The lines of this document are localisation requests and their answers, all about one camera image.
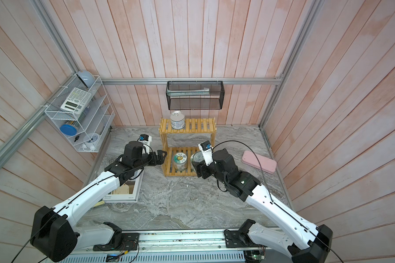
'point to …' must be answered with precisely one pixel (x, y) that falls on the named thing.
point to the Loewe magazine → (128, 191)
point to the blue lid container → (68, 130)
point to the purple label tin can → (197, 156)
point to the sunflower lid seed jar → (180, 160)
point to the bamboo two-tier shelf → (202, 125)
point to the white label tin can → (178, 120)
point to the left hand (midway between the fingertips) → (159, 155)
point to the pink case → (267, 164)
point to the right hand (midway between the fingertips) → (199, 157)
